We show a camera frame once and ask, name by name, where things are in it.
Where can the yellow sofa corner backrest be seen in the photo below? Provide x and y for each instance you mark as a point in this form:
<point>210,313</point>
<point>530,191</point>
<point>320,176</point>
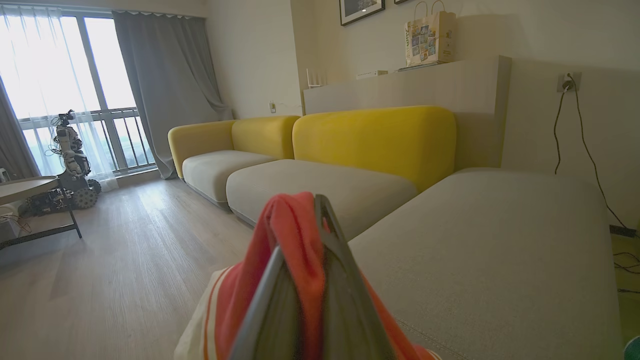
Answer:
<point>250,135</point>

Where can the grey sofa ottoman seat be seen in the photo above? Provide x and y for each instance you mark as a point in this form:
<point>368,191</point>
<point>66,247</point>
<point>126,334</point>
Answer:
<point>490,260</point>

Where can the red white clothing item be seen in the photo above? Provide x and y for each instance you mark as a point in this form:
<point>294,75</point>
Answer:
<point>292,225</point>

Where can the black framed wall picture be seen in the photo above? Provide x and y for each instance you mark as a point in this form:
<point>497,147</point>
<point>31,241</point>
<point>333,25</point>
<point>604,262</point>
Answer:
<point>360,9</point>

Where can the dark grey drape curtain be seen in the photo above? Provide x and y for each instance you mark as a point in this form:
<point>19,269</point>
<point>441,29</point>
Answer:
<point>12,145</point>

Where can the beige half wall ledge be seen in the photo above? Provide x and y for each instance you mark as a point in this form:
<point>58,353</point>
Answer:
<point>425,87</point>

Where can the printed paper shopping bag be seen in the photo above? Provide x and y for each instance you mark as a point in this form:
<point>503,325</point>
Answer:
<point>430,40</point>

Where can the grey wall power socket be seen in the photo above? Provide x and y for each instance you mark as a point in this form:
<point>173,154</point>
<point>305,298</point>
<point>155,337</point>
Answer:
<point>569,81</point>

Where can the white sheer curtain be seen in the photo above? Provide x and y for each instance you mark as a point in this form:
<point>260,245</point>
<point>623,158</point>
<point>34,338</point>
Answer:
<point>45,75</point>

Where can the tracked robot with arm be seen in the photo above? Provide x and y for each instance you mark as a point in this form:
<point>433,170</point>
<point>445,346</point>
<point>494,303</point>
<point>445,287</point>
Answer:
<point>72,160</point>

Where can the teal round object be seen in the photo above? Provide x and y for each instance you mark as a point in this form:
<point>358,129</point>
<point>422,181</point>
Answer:
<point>634,350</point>

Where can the balcony window with railing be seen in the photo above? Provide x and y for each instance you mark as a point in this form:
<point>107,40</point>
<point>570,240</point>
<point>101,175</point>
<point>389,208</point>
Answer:
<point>127,135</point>

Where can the grey sofa seat cushion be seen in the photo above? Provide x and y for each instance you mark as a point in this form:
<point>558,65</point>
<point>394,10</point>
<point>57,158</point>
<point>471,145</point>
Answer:
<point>320,187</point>
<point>220,167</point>

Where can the round wooden coffee table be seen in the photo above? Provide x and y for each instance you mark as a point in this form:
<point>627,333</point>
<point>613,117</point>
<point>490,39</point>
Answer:
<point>25,189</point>

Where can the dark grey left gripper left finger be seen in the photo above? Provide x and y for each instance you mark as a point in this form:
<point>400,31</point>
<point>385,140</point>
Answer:
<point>272,320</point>

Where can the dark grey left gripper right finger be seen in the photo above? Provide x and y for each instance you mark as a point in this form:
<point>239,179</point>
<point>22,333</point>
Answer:
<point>350,310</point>

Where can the white router with antennas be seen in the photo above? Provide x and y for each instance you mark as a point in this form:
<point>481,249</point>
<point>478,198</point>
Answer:
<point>316,82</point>

